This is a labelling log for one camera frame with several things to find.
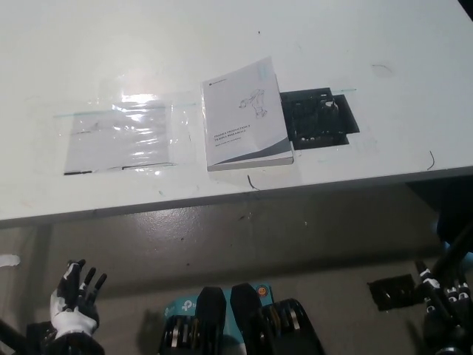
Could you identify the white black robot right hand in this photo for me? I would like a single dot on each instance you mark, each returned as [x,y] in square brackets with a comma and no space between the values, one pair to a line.
[449,307]

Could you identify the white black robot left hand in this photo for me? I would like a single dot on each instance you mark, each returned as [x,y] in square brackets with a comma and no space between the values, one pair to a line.
[74,314]

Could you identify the white robot manual book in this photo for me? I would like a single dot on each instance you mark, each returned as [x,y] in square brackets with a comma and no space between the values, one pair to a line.
[244,125]

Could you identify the black slanted desk leg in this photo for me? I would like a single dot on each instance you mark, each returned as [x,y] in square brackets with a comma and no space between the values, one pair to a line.
[454,249]

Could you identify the black floor outlet plate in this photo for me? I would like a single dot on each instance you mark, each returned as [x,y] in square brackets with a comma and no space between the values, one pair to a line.
[393,291]

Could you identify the white floor tape strip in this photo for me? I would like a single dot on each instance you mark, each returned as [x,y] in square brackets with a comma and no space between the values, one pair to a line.
[9,260]

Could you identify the clear plastic zip bag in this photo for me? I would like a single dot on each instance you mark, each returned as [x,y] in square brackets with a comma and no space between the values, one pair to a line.
[122,137]

